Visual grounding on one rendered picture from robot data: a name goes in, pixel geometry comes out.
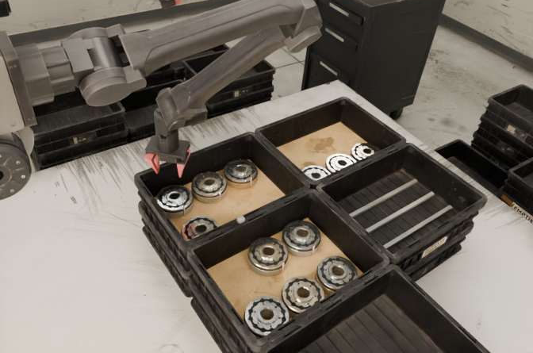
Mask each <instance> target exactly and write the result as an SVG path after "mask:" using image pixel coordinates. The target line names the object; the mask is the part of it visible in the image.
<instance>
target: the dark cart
mask: <svg viewBox="0 0 533 353"><path fill-rule="evenodd" d="M445 1H446V0H314V2H315V3H316V5H317V7H318V10H319V12H320V16H321V19H322V22H321V23H322V27H321V28H320V32H321V34H322V35H321V37H320V38H319V39H318V40H316V41H314V42H313V43H312V44H310V45H309V46H308V47H307V49H306V55H305V66H304V72H303V78H302V84H301V91H302V90H307V89H309V88H313V87H315V86H319V85H323V84H325V83H328V82H333V81H336V80H340V81H341V82H343V83H344V84H346V85H347V86H349V87H350V88H351V89H352V90H353V91H355V92H356V93H357V94H359V95H360V96H362V97H363V98H365V99H366V100H367V101H368V102H370V103H371V104H372V105H374V106H375V107H377V108H378V109H379V110H381V111H382V112H383V113H384V114H387V113H390V115H389V116H390V117H391V118H392V119H394V120H396V119H397V118H398V117H399V116H400V115H401V114H402V112H403V108H404V107H406V106H410V105H412V104H413V101H414V98H415V96H416V92H417V89H418V86H419V84H420V79H421V76H422V74H423V71H424V67H425V64H426V61H427V58H428V54H429V52H430V49H431V45H432V41H433V39H434V36H435V32H436V30H437V27H438V24H439V19H440V17H441V14H442V12H443V7H444V5H445Z"/></svg>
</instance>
